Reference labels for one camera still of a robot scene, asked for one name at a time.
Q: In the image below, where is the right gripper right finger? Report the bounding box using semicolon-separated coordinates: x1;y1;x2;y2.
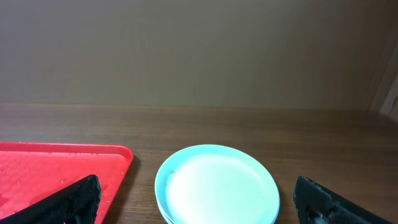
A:
293;176;392;224

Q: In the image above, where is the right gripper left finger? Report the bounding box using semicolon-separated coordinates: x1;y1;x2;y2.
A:
1;175;102;224

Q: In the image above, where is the white plate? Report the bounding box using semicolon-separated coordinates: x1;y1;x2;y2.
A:
157;202;175;224
154;144;280;223

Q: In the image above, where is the red plastic tray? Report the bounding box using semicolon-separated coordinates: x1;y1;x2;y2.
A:
1;142;134;224

